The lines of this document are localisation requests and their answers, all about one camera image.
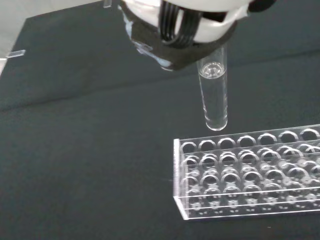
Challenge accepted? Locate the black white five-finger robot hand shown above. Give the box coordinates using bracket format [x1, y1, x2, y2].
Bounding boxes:
[117, 0, 277, 73]

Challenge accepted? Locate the clear acrylic test tube rack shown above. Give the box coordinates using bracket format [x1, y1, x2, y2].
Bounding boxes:
[172, 123, 320, 221]

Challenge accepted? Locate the black bench cloth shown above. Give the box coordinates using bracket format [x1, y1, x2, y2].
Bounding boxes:
[0, 0, 320, 240]

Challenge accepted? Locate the clear tape strip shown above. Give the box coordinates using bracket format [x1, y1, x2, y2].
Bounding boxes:
[5, 49, 26, 59]

